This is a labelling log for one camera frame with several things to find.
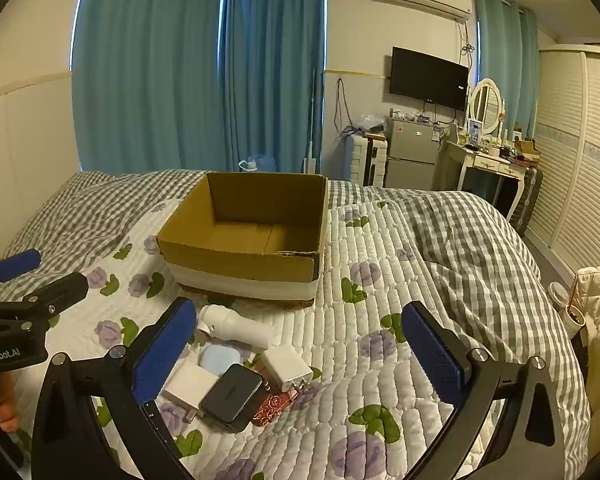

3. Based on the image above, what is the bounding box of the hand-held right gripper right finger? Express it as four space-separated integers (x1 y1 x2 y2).
400 301 568 480

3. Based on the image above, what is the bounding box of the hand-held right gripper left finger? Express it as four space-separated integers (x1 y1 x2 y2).
32 297 198 480

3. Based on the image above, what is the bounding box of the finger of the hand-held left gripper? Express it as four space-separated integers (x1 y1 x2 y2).
0 248 42 287
9 273 90 334

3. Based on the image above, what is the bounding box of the light blue earbuds case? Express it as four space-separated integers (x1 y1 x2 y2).
200 344 244 378

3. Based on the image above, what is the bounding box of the white cylindrical device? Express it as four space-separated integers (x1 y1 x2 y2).
196 304 277 350

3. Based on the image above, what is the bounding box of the black rounded power bank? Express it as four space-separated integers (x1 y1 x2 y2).
200 363 264 433

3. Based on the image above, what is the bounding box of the brown cardboard box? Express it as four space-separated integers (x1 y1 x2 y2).
156 171 329 308

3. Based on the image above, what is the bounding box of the red patterned pouch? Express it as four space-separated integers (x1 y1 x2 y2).
250 389 298 428

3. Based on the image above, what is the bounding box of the white cube charger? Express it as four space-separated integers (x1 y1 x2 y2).
261 345 315 393

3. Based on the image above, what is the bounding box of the person's left hand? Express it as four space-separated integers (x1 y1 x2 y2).
0 374 20 435

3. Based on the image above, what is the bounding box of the grey checked duvet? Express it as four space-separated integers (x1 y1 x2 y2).
0 170 593 480

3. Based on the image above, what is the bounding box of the white floral quilt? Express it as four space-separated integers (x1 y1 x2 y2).
10 199 486 480

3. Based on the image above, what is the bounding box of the white trash bin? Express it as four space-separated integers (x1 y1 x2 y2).
547 282 574 312

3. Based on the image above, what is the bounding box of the small white pot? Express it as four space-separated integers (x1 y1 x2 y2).
562 305 588 341

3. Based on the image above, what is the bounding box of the dark hard suitcase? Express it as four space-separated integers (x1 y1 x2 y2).
509 165 544 237

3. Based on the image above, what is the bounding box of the white dressing table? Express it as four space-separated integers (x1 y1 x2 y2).
445 137 527 221

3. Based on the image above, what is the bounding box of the silver small fridge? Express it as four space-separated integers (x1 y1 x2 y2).
384 116 446 191

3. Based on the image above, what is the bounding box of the white ribbed suitcase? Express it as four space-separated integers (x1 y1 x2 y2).
344 132 388 186

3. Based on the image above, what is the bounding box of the small brown box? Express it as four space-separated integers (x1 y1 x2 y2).
513 137 541 159

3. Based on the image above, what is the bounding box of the wide blue curtain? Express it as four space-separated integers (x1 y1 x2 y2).
71 0 229 173

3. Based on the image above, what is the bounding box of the clear plastic bag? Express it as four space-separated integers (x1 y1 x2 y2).
355 114 386 134

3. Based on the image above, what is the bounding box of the white louvered wardrobe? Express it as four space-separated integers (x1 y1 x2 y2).
522 45 600 281

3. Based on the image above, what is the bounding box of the white oval mirror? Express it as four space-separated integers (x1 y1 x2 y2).
467 78 507 136

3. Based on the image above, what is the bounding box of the white pole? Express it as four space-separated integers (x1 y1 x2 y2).
305 65 320 174

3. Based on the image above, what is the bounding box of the narrow blue curtain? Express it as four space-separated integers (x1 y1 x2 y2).
472 0 540 137

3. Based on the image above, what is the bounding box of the hanging black cable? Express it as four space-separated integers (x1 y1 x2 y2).
334 78 355 142

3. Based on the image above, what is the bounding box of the black wall television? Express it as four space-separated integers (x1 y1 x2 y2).
390 46 470 112

